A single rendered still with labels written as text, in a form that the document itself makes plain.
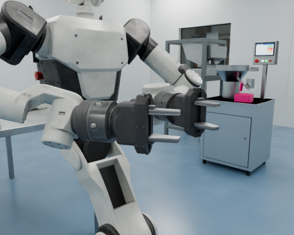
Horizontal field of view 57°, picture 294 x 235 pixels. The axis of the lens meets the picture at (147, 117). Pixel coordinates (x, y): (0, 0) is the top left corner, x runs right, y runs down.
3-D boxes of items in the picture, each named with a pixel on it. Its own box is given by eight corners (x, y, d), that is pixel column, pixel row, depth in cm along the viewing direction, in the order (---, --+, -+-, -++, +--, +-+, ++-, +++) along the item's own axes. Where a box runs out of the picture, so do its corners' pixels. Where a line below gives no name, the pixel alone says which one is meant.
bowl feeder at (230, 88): (209, 98, 315) (210, 65, 307) (223, 95, 341) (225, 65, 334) (250, 101, 282) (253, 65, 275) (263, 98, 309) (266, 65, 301)
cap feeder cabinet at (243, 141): (197, 163, 319) (199, 99, 305) (220, 152, 361) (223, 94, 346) (250, 178, 278) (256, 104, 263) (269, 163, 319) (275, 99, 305)
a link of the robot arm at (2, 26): (-34, 43, 73) (0, 27, 84) (-6, 67, 75) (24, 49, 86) (-19, 13, 66) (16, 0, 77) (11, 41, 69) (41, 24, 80)
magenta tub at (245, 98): (233, 101, 281) (234, 93, 280) (238, 100, 290) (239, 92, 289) (248, 103, 271) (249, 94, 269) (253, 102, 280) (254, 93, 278)
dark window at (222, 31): (179, 75, 661) (180, 28, 639) (179, 75, 662) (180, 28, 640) (230, 77, 574) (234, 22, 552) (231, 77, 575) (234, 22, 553)
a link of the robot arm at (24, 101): (86, 94, 60) (22, 76, 57) (75, 132, 57) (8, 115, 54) (82, 104, 66) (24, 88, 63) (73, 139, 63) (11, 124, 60)
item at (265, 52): (249, 99, 305) (253, 41, 293) (253, 98, 313) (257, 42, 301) (270, 100, 290) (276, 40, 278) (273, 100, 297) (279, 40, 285)
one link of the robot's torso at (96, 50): (19, 111, 100) (9, 8, 93) (99, 102, 122) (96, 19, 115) (52, 124, 78) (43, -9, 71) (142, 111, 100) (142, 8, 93)
